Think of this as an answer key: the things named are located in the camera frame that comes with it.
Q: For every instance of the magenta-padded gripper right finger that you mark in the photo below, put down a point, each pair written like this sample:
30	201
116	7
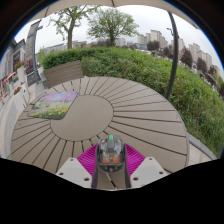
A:
148	170

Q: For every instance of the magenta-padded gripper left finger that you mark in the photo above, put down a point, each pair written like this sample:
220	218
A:
73	171

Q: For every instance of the transparent computer mouse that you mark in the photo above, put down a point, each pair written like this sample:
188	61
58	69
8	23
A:
111	156

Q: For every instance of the flower print mouse pad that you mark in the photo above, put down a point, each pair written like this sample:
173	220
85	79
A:
55	105

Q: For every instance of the white flower planter box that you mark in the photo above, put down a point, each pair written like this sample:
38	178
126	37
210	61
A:
20	73
20	100

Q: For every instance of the green trimmed hedge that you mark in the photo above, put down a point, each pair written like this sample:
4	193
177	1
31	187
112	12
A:
140	73

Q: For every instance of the brown slatted outdoor chair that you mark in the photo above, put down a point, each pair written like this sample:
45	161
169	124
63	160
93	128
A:
63	73

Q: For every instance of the tall grey sign pillar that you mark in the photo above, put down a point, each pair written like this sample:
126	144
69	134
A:
30	50

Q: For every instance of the distant apartment buildings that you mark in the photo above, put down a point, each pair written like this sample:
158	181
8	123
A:
156	36

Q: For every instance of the tree with bare trunk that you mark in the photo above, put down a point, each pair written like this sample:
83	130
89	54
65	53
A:
70	36

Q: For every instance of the round leafy green tree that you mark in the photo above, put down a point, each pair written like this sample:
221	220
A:
111	23

